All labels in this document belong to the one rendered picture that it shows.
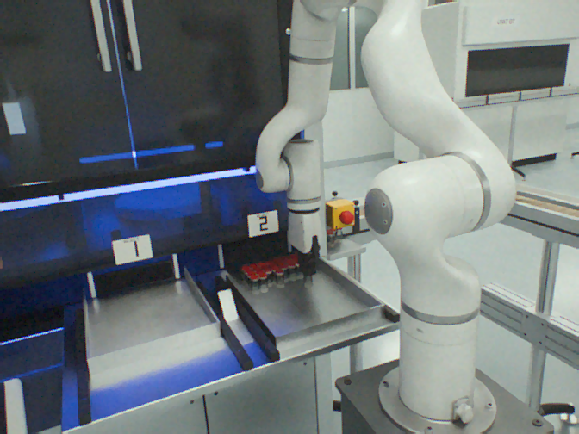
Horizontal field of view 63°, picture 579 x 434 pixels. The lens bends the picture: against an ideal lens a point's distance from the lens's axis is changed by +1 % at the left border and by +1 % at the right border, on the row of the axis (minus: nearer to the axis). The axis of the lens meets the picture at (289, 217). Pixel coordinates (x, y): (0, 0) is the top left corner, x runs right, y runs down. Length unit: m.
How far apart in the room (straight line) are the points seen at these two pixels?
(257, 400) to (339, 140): 5.49
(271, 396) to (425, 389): 0.79
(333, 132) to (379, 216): 6.02
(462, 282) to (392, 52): 0.35
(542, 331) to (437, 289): 1.18
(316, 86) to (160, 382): 0.65
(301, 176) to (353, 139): 5.78
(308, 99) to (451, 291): 0.50
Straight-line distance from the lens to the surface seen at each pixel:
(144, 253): 1.20
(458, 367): 0.79
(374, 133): 7.01
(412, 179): 0.63
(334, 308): 1.10
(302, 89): 0.99
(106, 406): 0.93
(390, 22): 0.77
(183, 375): 0.95
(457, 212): 0.66
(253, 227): 1.25
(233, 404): 1.49
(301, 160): 1.05
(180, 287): 1.27
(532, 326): 1.88
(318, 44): 0.97
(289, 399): 1.56
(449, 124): 0.73
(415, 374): 0.80
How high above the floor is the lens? 1.42
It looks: 18 degrees down
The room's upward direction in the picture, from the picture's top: 4 degrees counter-clockwise
